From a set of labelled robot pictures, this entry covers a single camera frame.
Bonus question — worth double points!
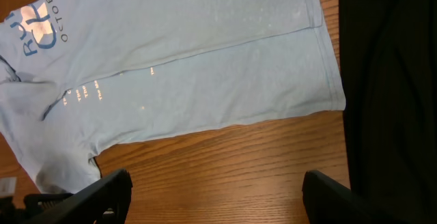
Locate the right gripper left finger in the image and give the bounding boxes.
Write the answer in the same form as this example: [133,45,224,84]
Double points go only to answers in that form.
[24,169,132,224]

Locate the black garment on right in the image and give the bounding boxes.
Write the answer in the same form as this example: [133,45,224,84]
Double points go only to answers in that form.
[339,0,436,223]

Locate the light blue printed t-shirt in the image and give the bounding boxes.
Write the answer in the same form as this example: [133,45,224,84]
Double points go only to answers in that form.
[1,0,346,193]

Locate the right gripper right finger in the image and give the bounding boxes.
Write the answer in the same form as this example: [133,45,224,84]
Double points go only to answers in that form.
[302,170,400,224]

